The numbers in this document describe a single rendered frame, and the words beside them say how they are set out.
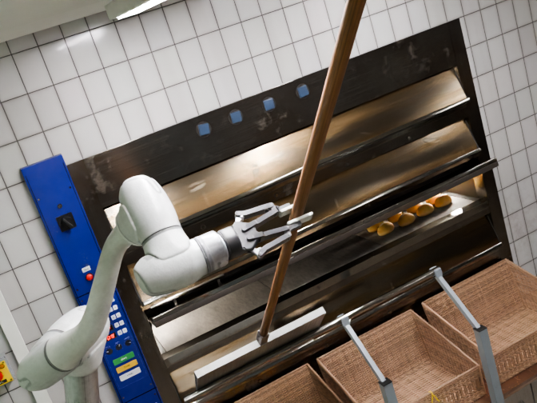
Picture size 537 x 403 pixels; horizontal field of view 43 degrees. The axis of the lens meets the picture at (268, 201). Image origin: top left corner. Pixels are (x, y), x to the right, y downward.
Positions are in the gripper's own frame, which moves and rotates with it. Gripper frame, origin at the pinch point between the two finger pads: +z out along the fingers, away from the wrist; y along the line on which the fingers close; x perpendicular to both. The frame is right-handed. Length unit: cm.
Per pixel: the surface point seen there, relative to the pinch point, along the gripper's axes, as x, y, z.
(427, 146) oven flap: -118, -53, 123
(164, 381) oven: -150, -14, -33
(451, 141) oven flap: -119, -51, 137
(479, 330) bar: -113, 34, 87
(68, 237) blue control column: -98, -69, -47
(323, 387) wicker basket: -159, 18, 30
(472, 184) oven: -145, -34, 150
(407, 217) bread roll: -152, -36, 111
